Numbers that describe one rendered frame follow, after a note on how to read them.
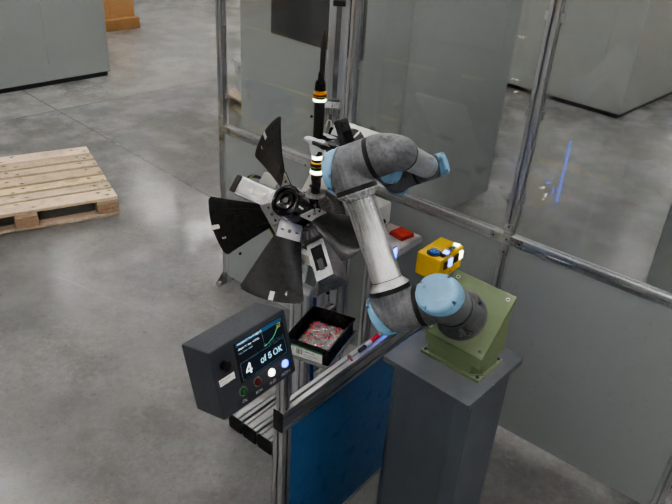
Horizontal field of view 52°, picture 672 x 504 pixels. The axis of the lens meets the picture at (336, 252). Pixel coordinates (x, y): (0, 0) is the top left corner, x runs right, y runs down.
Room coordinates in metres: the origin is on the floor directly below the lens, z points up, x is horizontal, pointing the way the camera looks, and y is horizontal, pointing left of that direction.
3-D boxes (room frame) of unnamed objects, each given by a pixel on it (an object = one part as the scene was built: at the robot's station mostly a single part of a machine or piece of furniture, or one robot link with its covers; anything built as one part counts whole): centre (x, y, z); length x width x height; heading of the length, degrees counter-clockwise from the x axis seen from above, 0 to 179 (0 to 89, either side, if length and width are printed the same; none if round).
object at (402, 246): (2.67, -0.16, 0.85); 0.36 x 0.24 x 0.03; 52
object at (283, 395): (1.52, 0.13, 0.96); 0.03 x 0.03 x 0.20; 52
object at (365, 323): (2.67, -0.16, 0.42); 0.04 x 0.04 x 0.83; 52
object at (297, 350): (1.91, 0.04, 0.85); 0.22 x 0.17 x 0.07; 157
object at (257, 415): (2.40, 0.07, 0.04); 0.62 x 0.45 x 0.08; 142
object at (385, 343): (1.86, -0.14, 0.82); 0.90 x 0.04 x 0.08; 142
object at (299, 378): (2.33, 0.13, 0.46); 0.09 x 0.05 x 0.91; 52
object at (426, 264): (2.17, -0.38, 1.02); 0.16 x 0.10 x 0.11; 142
